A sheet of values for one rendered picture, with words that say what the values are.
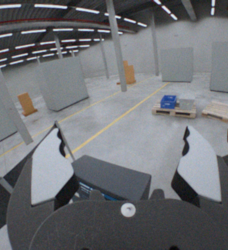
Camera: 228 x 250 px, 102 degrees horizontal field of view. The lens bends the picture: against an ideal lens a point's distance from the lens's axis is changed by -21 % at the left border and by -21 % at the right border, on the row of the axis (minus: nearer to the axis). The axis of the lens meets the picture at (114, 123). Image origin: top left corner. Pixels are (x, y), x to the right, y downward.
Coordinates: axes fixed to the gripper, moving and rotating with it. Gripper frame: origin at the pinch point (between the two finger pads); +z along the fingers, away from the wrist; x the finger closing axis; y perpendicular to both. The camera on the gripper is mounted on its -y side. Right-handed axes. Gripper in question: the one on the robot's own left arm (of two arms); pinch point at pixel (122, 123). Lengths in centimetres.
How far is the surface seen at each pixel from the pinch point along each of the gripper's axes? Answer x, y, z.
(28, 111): -515, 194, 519
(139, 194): 3.9, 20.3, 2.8
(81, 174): -11.7, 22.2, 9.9
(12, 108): -280, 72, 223
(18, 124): -276, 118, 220
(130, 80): 80, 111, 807
